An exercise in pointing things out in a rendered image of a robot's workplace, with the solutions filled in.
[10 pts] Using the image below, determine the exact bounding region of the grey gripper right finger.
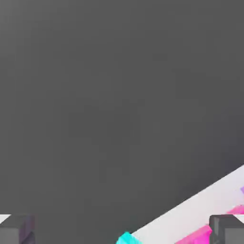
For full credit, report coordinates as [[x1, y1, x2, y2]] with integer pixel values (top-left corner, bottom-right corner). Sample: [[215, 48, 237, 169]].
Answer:
[[209, 214, 244, 244]]

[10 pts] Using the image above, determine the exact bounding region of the large pink box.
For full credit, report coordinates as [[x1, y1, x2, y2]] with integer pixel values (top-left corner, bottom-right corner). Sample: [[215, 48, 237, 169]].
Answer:
[[174, 204, 244, 244]]

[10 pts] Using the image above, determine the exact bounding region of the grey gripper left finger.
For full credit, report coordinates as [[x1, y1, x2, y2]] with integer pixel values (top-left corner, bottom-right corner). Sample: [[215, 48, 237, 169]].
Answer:
[[0, 214, 36, 244]]

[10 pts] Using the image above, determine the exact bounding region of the small cyan cube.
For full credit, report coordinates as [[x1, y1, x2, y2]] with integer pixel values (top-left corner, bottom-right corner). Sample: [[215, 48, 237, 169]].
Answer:
[[115, 231, 144, 244]]

